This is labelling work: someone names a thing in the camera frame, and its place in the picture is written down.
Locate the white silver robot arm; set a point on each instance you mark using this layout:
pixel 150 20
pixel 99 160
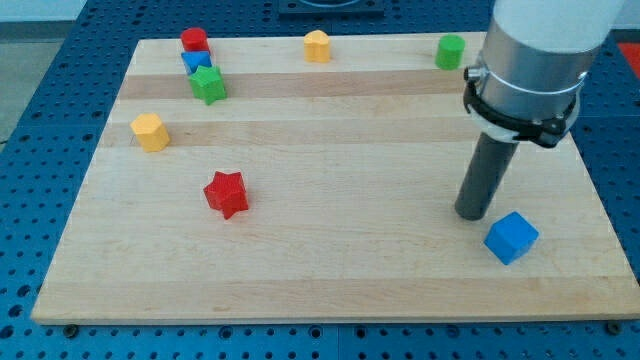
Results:
pixel 526 81

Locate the red star block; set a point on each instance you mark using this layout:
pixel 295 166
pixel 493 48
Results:
pixel 227 194

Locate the green star block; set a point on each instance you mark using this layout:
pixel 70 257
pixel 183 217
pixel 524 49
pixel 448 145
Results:
pixel 207 84

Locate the light wooden board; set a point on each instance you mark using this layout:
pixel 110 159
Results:
pixel 351 169

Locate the yellow heart block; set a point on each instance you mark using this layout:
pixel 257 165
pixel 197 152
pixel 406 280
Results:
pixel 316 46

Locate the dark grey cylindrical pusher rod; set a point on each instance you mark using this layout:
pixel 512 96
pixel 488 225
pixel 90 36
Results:
pixel 484 174

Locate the small blue block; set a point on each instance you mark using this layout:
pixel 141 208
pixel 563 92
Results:
pixel 193 59

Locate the yellow hexagon block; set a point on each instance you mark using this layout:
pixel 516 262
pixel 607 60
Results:
pixel 150 132

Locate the green cylinder block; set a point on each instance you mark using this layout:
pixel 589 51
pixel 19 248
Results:
pixel 450 52

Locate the red cylinder block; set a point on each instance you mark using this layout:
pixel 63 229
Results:
pixel 194 39

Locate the blue cube block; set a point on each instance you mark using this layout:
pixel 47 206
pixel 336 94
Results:
pixel 511 237

